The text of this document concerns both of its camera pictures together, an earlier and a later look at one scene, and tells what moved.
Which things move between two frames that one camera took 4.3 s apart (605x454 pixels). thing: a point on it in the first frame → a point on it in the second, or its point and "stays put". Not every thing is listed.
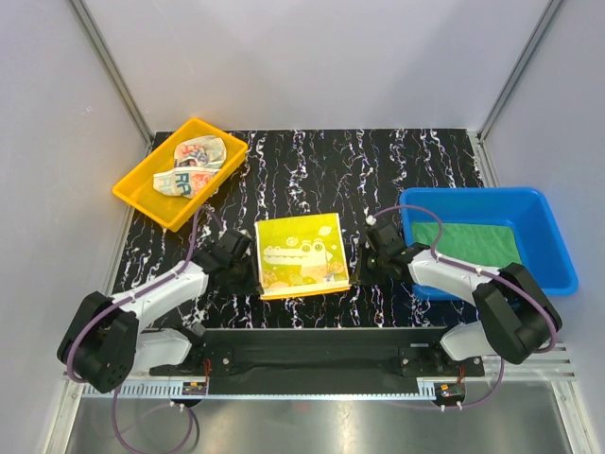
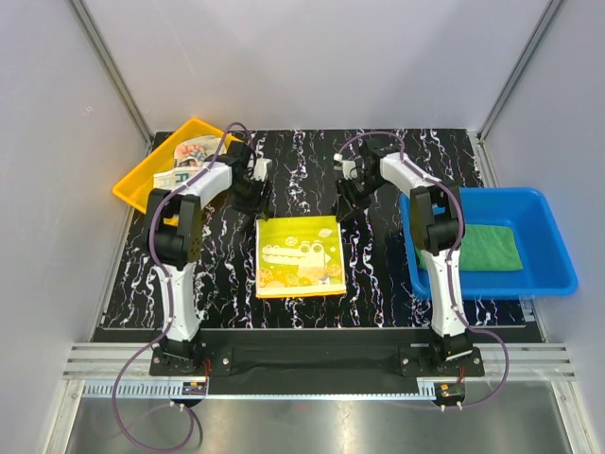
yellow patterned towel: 301,255 stays put
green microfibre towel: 492,245 stays put
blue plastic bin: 541,248 stays put
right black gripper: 360,271 → 345,204
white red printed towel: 196,163 stays put
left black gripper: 251,286 → 258,204
